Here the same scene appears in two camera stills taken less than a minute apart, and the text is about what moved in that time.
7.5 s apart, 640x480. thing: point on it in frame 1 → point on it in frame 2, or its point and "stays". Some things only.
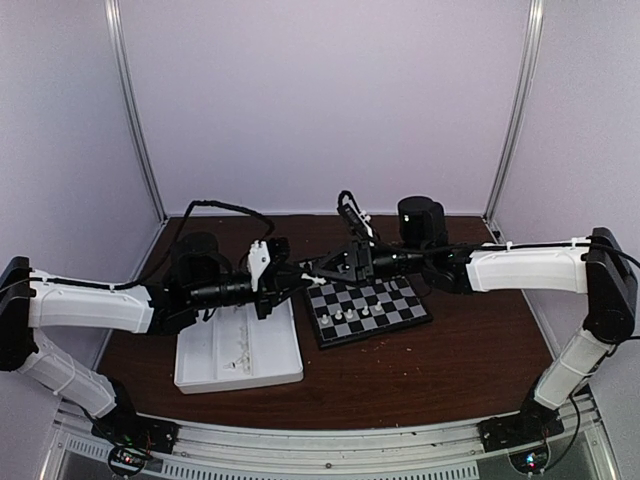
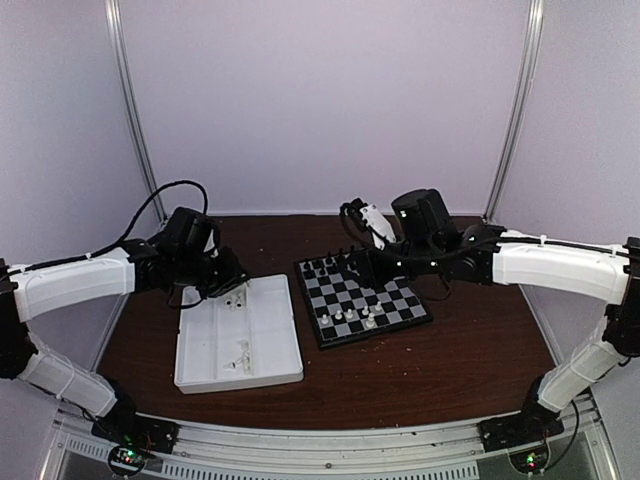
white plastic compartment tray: [234, 348] stays
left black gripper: [271, 286] → [232, 276]
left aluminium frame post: [122, 69] stays
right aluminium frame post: [517, 121] stays
